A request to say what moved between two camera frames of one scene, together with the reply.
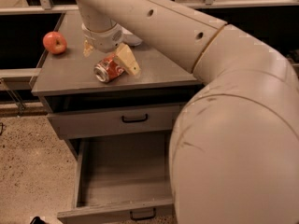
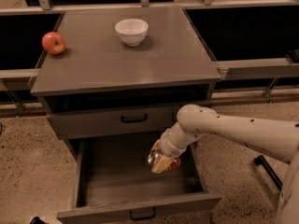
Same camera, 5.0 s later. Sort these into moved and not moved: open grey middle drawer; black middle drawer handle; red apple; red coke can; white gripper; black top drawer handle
Moved: white gripper; red coke can
Not moved: black top drawer handle; red apple; open grey middle drawer; black middle drawer handle
